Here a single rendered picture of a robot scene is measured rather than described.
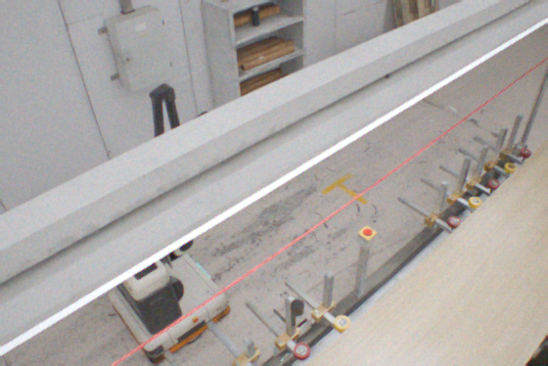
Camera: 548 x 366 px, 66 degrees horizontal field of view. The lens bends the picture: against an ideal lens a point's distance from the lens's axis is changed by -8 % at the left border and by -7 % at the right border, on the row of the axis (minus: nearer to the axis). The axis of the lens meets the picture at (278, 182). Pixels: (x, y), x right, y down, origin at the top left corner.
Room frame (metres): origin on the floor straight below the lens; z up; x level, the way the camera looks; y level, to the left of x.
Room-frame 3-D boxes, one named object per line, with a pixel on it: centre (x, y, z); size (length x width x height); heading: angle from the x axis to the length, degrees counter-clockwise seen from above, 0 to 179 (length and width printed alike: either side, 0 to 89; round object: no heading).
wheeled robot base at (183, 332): (1.83, 0.83, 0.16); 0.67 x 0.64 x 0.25; 129
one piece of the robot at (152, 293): (1.77, 0.91, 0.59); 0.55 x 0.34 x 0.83; 39
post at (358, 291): (1.47, -0.42, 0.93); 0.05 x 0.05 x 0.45; 40
